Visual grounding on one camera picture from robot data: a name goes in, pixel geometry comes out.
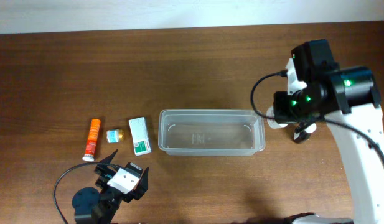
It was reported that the white green medicine box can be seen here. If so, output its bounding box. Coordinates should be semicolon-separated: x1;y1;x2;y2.
129;117;152;156

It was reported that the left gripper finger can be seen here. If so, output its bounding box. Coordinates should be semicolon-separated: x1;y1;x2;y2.
136;167;149;199
100;149;118;164

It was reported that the clear plastic container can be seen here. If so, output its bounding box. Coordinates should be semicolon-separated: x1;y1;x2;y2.
158;109;266;156

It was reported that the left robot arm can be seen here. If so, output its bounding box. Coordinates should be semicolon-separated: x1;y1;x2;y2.
72;152;149;224

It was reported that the small blue-labelled gold-cap bottle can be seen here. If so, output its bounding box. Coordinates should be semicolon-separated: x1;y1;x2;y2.
106;129;125;143

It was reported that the orange tablet tube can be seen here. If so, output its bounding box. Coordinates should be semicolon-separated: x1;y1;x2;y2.
82;119;101;162

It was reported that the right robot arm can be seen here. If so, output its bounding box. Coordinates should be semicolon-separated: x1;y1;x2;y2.
267;62;384;223

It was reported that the dark bottle white cap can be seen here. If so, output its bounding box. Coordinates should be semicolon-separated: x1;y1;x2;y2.
293;122;317;144

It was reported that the white squeeze bottle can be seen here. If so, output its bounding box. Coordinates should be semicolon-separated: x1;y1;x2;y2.
266;106;287;129

